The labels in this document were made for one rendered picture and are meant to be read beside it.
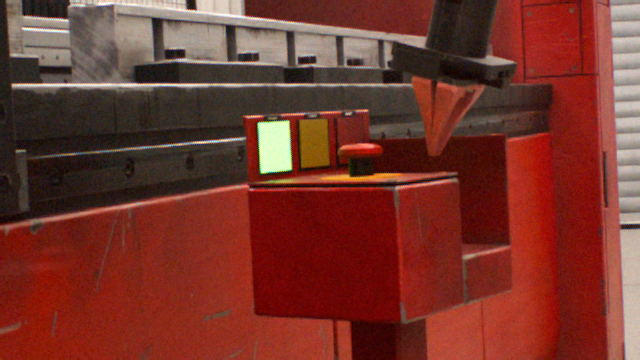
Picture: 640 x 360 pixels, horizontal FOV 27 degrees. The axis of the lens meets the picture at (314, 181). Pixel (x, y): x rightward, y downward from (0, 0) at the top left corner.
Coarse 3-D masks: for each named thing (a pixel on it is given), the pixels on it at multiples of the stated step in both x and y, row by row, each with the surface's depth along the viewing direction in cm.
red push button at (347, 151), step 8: (360, 144) 117; (368, 144) 117; (344, 152) 116; (352, 152) 116; (360, 152) 116; (368, 152) 116; (376, 152) 116; (352, 160) 117; (360, 160) 116; (368, 160) 117; (352, 168) 117; (360, 168) 117; (368, 168) 117; (352, 176) 117
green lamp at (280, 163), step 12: (264, 132) 120; (276, 132) 121; (288, 132) 123; (264, 144) 120; (276, 144) 121; (288, 144) 123; (264, 156) 120; (276, 156) 121; (288, 156) 123; (264, 168) 120; (276, 168) 121; (288, 168) 123
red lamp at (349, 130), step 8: (344, 120) 130; (352, 120) 131; (360, 120) 132; (344, 128) 130; (352, 128) 131; (360, 128) 132; (344, 136) 130; (352, 136) 131; (360, 136) 132; (344, 144) 130; (352, 144) 131; (344, 160) 130
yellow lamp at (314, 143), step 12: (300, 120) 124; (312, 120) 126; (324, 120) 127; (300, 132) 124; (312, 132) 126; (324, 132) 127; (300, 144) 124; (312, 144) 126; (324, 144) 127; (312, 156) 126; (324, 156) 127
